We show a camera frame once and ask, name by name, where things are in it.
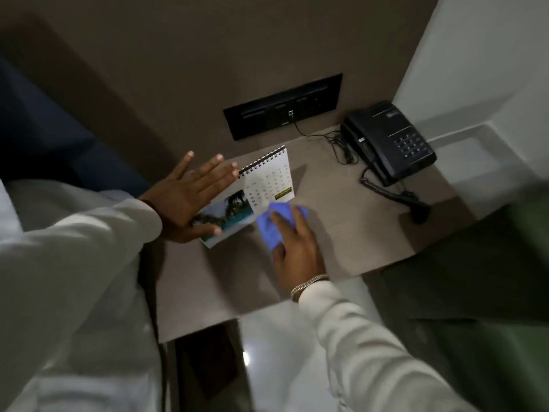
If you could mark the person's left thumb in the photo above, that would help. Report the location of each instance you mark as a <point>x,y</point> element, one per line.
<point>206,231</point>

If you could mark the dark green chair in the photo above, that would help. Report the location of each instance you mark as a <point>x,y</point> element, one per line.
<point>480,296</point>

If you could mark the person's left hand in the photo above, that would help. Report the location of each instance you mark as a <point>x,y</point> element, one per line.
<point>180,201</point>

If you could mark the person's white shirt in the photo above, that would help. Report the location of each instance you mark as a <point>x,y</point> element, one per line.
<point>107,373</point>

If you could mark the black desk telephone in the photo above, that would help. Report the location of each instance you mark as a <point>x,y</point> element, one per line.
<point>399,139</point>

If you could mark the black telephone handset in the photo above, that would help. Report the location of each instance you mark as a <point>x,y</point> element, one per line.
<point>364,152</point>

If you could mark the person's left little finger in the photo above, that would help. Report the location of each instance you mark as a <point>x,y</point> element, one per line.
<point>182,165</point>

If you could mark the person's left middle finger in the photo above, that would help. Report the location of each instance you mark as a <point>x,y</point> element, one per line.
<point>223,172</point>

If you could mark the black wall socket panel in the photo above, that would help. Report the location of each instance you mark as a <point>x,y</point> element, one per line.
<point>283,108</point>

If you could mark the blue cleaning cloth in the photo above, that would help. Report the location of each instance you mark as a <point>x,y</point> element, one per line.
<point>268,230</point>

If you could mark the white spiral desk calendar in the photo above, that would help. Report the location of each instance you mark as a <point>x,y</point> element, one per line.
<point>268,180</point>

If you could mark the person's left forearm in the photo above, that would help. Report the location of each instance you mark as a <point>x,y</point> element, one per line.
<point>73,261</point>

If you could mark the person's right thumb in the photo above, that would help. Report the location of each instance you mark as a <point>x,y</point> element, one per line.
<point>278,256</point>

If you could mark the person's right forearm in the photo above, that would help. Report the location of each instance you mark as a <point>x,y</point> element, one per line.
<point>373,356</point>

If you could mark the person's right hand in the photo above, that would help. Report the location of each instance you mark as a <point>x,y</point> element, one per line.
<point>300,253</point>

